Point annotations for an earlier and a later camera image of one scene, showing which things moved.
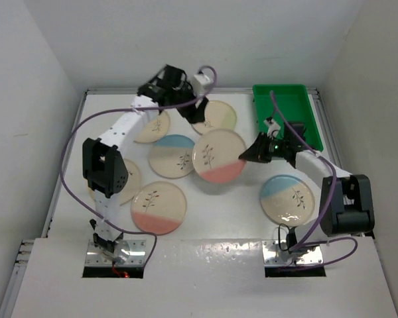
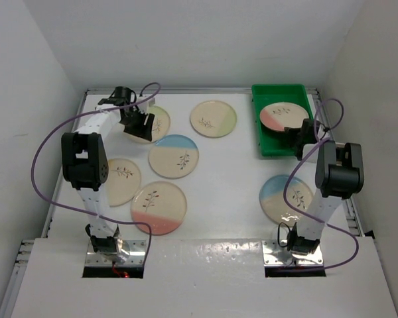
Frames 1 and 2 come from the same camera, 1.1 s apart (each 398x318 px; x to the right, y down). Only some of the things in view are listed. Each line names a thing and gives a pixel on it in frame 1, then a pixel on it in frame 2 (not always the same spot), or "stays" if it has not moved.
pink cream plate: [215, 156] -> [281, 115]
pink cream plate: [158, 208] stays
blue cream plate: [286, 199] stays
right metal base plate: [274, 255] stays
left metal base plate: [94, 257] stays
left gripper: [192, 114] -> [142, 130]
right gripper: [257, 151] -> [289, 134]
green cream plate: [155, 128] stays
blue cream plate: [171, 156] stays
